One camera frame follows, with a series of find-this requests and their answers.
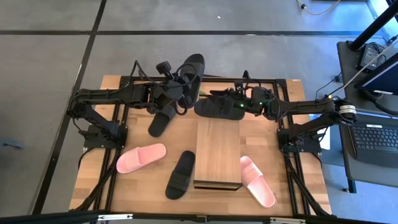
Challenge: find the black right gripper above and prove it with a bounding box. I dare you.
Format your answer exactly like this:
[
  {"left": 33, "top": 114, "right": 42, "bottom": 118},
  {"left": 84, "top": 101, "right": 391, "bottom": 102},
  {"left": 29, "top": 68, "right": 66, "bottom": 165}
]
[{"left": 210, "top": 88, "right": 276, "bottom": 118}]

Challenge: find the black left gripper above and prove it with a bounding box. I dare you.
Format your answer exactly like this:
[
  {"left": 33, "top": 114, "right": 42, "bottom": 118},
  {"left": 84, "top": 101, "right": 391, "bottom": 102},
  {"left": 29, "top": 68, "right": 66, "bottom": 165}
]
[{"left": 149, "top": 79, "right": 187, "bottom": 115}]

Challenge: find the black rubber slide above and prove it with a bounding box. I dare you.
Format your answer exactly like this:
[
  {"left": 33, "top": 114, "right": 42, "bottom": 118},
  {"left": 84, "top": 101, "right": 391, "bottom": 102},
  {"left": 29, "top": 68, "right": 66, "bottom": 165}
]
[
  {"left": 174, "top": 53, "right": 206, "bottom": 110},
  {"left": 164, "top": 150, "right": 196, "bottom": 200},
  {"left": 193, "top": 95, "right": 246, "bottom": 121},
  {"left": 147, "top": 104, "right": 178, "bottom": 138}
]

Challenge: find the pink rubber slide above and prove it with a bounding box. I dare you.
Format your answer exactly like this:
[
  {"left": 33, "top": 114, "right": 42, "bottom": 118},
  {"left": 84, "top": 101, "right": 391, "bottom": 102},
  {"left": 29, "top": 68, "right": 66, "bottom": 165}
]
[
  {"left": 116, "top": 142, "right": 167, "bottom": 174},
  {"left": 239, "top": 155, "right": 277, "bottom": 208}
]

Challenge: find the white paper sheet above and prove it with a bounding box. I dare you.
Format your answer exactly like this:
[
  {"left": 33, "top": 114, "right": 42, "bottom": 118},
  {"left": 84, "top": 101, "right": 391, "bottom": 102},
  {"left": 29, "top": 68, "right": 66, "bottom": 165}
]
[{"left": 321, "top": 124, "right": 331, "bottom": 151}]

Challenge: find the grey desk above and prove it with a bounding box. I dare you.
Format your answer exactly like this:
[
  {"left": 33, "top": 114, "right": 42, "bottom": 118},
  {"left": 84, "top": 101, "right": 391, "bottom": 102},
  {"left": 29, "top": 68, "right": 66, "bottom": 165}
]
[{"left": 337, "top": 40, "right": 398, "bottom": 189}]

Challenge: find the black power adapter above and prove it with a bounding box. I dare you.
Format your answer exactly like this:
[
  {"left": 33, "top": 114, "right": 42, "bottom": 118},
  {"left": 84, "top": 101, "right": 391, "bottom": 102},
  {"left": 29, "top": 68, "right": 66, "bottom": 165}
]
[{"left": 359, "top": 43, "right": 384, "bottom": 71}]

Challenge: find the dark grey laptop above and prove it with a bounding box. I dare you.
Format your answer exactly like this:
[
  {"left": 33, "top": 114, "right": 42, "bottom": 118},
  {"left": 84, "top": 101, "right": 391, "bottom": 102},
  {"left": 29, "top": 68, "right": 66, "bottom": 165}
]
[{"left": 347, "top": 110, "right": 398, "bottom": 169}]

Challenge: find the black computer monitor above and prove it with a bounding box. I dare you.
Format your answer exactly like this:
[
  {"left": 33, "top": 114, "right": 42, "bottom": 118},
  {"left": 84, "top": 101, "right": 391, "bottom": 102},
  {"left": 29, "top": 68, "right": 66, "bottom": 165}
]
[{"left": 354, "top": 52, "right": 398, "bottom": 98}]

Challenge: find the black rig beam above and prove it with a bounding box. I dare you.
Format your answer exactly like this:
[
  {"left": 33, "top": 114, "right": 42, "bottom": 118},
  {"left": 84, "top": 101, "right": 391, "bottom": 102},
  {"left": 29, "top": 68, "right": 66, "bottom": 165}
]
[{"left": 0, "top": 210, "right": 398, "bottom": 224}]

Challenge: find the black stand pole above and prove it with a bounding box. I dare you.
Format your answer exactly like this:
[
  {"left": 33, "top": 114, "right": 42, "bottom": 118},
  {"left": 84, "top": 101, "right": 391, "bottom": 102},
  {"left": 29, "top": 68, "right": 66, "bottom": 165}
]
[{"left": 348, "top": 0, "right": 398, "bottom": 51}]

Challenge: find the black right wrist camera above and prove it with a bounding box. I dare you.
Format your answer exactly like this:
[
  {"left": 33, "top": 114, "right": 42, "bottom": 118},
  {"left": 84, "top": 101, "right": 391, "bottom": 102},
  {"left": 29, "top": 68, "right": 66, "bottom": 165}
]
[{"left": 233, "top": 79, "right": 251, "bottom": 93}]

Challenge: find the black aluminium table frame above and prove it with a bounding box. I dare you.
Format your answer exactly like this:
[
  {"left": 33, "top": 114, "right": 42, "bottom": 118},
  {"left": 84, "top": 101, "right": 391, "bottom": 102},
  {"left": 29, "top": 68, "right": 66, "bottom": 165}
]
[{"left": 70, "top": 73, "right": 332, "bottom": 218}]

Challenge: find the wooden shelf with black frame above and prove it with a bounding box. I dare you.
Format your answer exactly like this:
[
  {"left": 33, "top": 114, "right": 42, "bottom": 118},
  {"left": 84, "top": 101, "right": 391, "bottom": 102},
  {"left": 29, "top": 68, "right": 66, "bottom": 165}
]
[{"left": 193, "top": 93, "right": 244, "bottom": 191}]

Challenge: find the yellow floor cable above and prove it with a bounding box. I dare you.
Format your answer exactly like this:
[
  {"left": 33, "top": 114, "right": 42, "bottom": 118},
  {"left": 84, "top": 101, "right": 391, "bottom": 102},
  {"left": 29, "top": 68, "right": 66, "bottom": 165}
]
[{"left": 297, "top": 0, "right": 342, "bottom": 16}]

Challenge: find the white cable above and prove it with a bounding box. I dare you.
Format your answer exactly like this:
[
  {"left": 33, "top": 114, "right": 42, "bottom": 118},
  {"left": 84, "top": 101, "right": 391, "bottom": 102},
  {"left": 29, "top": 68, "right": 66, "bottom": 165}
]
[{"left": 341, "top": 39, "right": 398, "bottom": 91}]

